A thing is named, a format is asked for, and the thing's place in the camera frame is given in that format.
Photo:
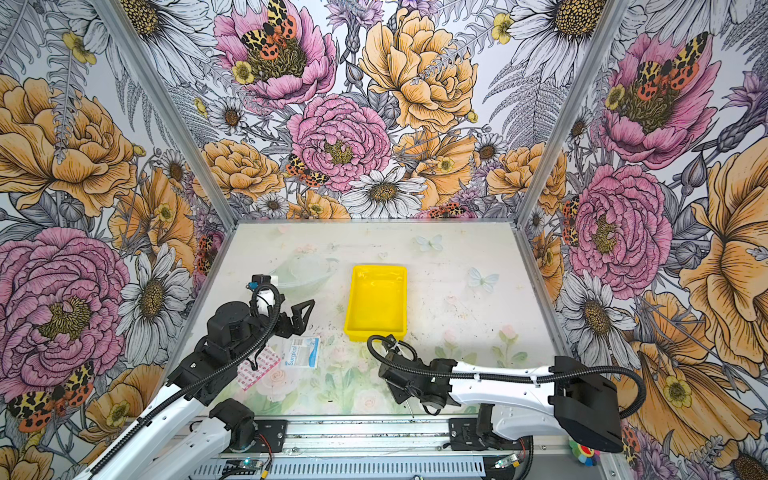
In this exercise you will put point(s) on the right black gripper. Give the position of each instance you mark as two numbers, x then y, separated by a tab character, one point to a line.
397	394

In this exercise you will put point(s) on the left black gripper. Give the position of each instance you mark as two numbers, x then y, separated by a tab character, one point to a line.
299	324

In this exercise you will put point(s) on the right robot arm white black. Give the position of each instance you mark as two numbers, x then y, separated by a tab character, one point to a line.
565	398

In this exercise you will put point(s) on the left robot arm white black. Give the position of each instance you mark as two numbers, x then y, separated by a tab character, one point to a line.
235	333

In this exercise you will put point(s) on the yellow plastic bin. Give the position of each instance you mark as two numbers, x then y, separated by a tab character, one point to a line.
377	303

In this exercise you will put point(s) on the white blue packet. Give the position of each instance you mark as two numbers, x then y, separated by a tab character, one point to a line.
302	353

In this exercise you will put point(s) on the pink patterned packet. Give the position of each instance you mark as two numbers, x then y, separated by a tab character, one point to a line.
257	366

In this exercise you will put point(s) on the right green circuit board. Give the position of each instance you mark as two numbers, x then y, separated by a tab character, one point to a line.
509	461

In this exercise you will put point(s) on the green circuit board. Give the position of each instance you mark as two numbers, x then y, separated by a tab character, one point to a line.
509	461
244	467

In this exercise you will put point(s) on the left green circuit board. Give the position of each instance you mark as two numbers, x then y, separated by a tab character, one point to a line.
244	467

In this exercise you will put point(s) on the colourful round toy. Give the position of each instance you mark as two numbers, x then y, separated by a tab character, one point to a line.
585	455

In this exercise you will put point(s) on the aluminium rail frame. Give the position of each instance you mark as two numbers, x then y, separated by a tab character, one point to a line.
389	436

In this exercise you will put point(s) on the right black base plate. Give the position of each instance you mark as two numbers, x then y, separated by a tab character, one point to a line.
472	434

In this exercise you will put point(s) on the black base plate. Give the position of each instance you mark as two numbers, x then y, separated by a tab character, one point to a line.
259	436
472	434

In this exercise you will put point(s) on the white vented cable duct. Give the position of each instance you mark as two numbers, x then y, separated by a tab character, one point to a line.
426	467

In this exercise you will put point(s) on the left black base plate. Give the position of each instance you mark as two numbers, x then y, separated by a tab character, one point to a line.
259	436

